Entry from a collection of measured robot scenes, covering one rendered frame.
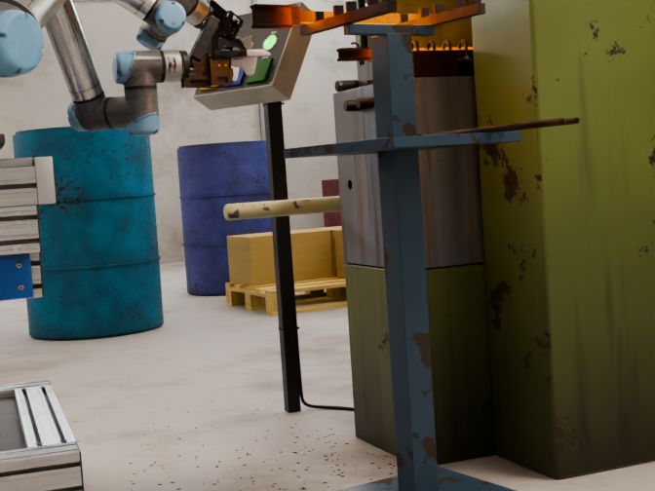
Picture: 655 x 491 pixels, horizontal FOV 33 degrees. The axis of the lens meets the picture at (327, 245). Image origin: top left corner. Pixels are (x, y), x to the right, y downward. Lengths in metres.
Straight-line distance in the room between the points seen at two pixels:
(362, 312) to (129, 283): 2.66
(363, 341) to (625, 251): 0.72
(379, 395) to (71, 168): 2.83
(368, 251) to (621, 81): 0.74
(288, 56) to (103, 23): 7.01
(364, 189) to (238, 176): 4.06
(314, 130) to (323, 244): 4.30
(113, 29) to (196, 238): 3.60
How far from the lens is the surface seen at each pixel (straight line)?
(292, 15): 2.24
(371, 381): 2.82
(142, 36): 2.90
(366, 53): 2.77
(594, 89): 2.51
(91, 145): 5.29
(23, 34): 2.11
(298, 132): 10.33
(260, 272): 6.00
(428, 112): 2.59
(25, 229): 2.15
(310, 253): 6.12
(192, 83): 2.61
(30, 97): 9.94
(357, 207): 2.79
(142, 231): 5.41
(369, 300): 2.77
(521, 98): 2.47
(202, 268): 6.87
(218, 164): 6.78
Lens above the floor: 0.70
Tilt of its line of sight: 4 degrees down
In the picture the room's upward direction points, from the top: 4 degrees counter-clockwise
